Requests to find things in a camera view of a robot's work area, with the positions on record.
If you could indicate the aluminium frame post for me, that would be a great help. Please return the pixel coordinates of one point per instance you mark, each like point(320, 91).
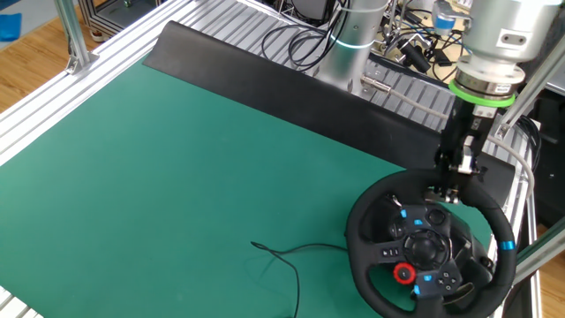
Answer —
point(73, 40)
point(529, 88)
point(538, 252)

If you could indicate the black Logitech wheel base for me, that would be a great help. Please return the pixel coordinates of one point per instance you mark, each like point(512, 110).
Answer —
point(476, 260)

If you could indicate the black leather steering wheel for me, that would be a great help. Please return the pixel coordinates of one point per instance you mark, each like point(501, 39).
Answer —
point(485, 203)

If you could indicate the blue white cylinder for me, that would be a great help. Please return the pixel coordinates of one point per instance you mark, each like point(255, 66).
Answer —
point(443, 22)

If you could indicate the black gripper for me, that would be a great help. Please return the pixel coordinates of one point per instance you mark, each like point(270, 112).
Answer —
point(468, 121)

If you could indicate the black profile frame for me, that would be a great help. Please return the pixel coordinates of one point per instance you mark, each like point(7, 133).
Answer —
point(101, 20)

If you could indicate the black cylindrical device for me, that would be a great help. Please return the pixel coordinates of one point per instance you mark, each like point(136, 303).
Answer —
point(415, 57)

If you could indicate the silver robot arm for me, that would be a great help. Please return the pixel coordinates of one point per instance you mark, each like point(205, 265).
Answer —
point(499, 35)

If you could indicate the green table mat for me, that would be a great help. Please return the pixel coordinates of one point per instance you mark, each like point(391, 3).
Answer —
point(176, 176)

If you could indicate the black rubber mat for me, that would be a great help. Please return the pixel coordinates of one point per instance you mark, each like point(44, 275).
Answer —
point(287, 93)

